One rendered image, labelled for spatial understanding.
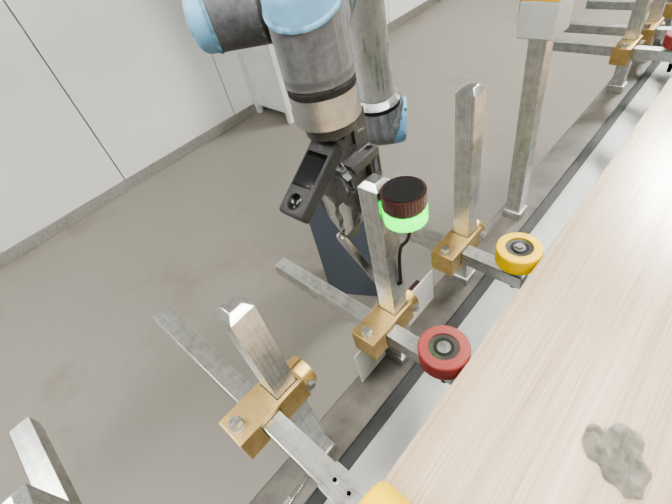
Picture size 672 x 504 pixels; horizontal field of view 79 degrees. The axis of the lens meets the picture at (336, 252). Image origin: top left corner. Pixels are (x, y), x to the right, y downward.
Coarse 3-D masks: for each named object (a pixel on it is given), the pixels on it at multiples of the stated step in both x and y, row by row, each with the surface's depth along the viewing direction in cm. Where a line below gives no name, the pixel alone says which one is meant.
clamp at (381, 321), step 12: (408, 300) 74; (372, 312) 74; (384, 312) 74; (408, 312) 75; (360, 324) 73; (372, 324) 72; (384, 324) 72; (360, 336) 71; (372, 336) 71; (384, 336) 71; (360, 348) 74; (372, 348) 70; (384, 348) 73
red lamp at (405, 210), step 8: (400, 176) 54; (408, 176) 54; (384, 184) 54; (424, 184) 52; (424, 192) 51; (384, 200) 51; (416, 200) 50; (424, 200) 51; (384, 208) 52; (392, 208) 51; (400, 208) 51; (408, 208) 50; (416, 208) 51; (424, 208) 52; (392, 216) 52; (400, 216) 51; (408, 216) 51
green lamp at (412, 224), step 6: (426, 210) 53; (384, 216) 54; (420, 216) 52; (426, 216) 53; (384, 222) 55; (390, 222) 53; (396, 222) 52; (402, 222) 52; (408, 222) 52; (414, 222) 52; (420, 222) 53; (390, 228) 54; (396, 228) 53; (402, 228) 53; (408, 228) 53; (414, 228) 53
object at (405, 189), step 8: (392, 184) 53; (400, 184) 53; (408, 184) 52; (416, 184) 52; (384, 192) 52; (392, 192) 52; (400, 192) 52; (408, 192) 51; (416, 192) 51; (392, 200) 51; (400, 200) 50; (408, 200) 50; (384, 224) 57; (384, 232) 58; (408, 232) 57; (408, 240) 58; (400, 248) 61; (400, 256) 63; (400, 264) 65; (400, 272) 66; (400, 280) 67
